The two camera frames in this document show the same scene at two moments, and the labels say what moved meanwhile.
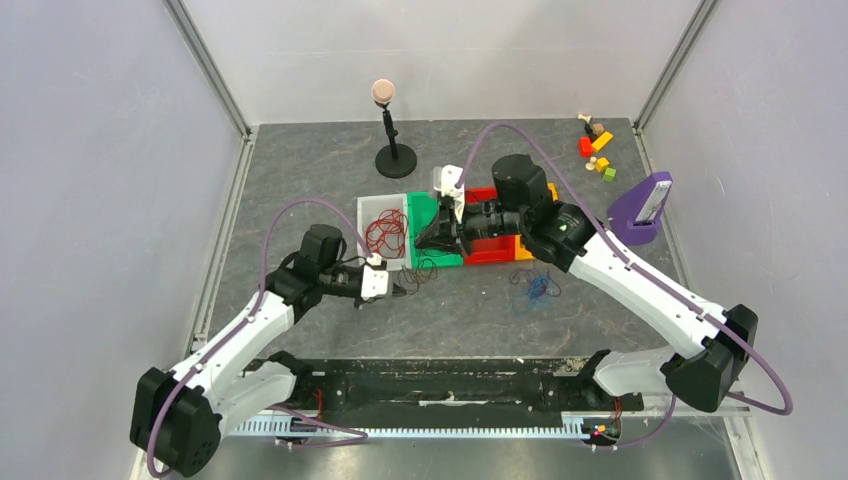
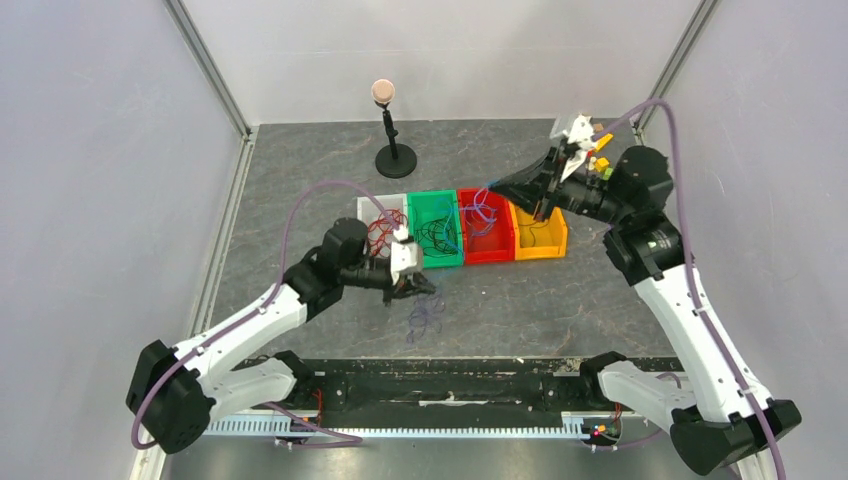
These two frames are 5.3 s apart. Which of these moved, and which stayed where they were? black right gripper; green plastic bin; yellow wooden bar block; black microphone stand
Moved: black right gripper
Stayed: black microphone stand; green plastic bin; yellow wooden bar block
